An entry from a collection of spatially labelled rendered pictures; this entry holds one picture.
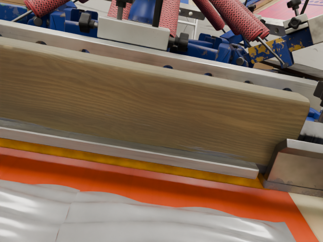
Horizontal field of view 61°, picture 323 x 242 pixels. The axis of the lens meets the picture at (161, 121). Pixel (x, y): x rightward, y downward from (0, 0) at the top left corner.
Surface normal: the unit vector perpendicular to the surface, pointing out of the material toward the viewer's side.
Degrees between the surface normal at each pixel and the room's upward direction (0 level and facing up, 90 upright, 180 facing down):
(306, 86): 90
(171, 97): 90
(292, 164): 90
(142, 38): 90
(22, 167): 0
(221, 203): 0
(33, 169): 0
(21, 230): 33
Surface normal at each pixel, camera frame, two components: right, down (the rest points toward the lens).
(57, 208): 0.15, -0.66
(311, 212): 0.18, -0.91
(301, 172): 0.00, 0.37
